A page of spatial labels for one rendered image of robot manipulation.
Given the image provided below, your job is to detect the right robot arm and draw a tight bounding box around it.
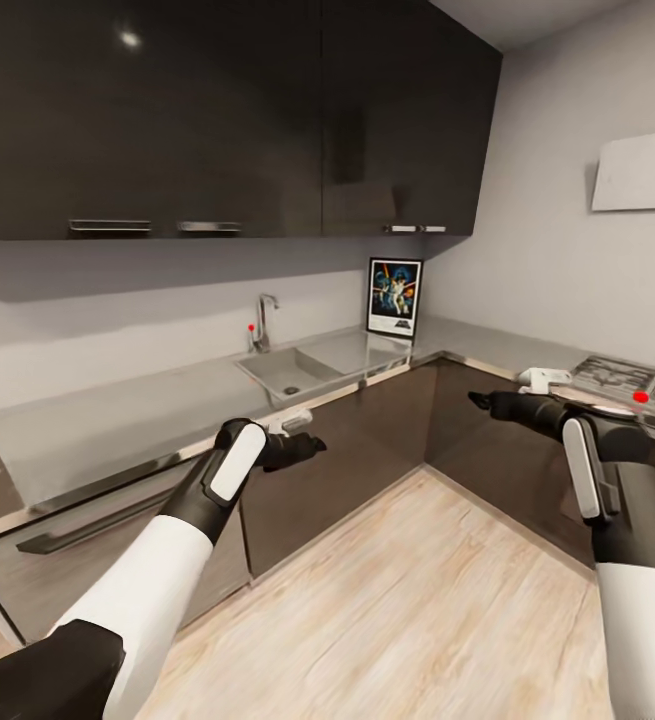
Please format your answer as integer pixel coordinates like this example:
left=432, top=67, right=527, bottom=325
left=467, top=369, right=655, bottom=720

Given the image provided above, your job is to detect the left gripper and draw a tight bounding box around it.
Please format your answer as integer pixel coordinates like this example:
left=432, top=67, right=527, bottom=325
left=263, top=432, right=326, bottom=473

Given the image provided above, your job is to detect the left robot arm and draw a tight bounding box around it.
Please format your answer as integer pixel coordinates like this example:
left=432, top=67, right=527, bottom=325
left=0, top=407, right=326, bottom=720

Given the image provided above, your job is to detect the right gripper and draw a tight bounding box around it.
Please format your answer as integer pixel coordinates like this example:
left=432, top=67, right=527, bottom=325
left=467, top=390, right=558, bottom=437

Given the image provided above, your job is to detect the poster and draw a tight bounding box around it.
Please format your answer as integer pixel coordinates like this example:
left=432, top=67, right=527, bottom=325
left=364, top=257, right=424, bottom=339

